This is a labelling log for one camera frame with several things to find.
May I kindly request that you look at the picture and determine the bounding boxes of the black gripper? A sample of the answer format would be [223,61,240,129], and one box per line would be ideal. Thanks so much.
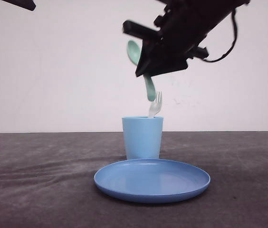
[123,0,249,76]

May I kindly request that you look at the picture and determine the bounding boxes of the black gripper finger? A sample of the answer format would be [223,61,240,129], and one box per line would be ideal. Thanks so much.
[3,0,36,11]

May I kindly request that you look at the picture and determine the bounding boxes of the mint green plastic spoon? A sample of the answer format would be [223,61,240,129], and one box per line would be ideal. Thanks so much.
[126,40,156,102]

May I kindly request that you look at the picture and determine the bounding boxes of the white plastic fork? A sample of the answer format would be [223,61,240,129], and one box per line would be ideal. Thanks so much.
[148,91,162,118]

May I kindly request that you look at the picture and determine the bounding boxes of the light blue plastic cup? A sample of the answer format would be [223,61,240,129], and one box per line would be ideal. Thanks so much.
[122,116,163,160]

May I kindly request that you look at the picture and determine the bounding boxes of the blue plastic plate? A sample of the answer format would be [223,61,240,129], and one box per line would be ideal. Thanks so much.
[94,159,211,204]

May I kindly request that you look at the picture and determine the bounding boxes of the grey table cloth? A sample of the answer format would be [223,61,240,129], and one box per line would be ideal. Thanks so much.
[0,132,268,228]

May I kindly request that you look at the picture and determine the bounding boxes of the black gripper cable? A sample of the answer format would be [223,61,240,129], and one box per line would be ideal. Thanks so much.
[195,7,240,63]

